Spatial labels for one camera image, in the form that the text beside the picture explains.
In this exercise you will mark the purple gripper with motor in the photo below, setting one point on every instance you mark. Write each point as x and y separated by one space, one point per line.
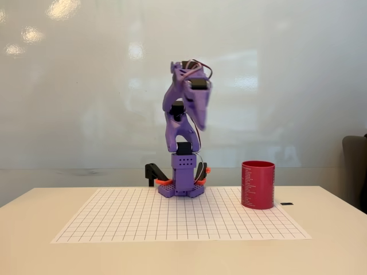
197 106

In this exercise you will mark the purple robot arm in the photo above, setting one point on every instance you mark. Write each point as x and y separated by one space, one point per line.
179 129

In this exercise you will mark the red cup with white print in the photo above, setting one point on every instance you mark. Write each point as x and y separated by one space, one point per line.
258 186

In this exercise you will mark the black table clamp orange knob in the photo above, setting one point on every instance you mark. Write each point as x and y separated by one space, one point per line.
203 173

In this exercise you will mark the black table clamp orange pad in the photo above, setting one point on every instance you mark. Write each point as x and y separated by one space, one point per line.
153 173

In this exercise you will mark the white grid paper sheet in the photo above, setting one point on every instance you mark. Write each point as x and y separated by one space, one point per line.
177 220

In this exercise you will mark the small black flat piece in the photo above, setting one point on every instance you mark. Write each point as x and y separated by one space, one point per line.
287 204

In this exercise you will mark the dark brown chair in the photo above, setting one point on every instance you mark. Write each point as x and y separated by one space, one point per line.
355 172

